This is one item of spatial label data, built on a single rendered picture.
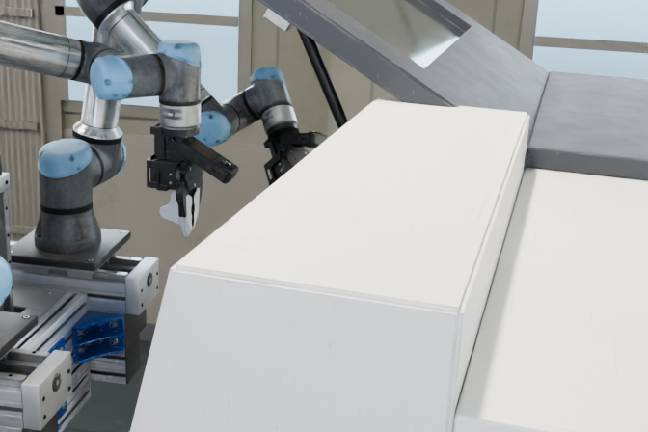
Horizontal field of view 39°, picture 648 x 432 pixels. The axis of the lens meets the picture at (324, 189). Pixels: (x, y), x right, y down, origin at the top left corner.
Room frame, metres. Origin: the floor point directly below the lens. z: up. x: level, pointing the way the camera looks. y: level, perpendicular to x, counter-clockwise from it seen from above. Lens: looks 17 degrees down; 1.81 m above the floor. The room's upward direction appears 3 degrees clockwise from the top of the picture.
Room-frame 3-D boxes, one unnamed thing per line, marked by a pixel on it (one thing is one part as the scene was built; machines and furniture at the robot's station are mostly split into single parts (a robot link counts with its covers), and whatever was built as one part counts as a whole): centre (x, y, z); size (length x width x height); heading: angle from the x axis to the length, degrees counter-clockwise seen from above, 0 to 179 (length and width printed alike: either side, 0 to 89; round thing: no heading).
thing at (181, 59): (1.64, 0.27, 1.51); 0.09 x 0.08 x 0.11; 126
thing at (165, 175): (1.65, 0.28, 1.35); 0.09 x 0.08 x 0.12; 75
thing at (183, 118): (1.64, 0.27, 1.44); 0.08 x 0.08 x 0.05
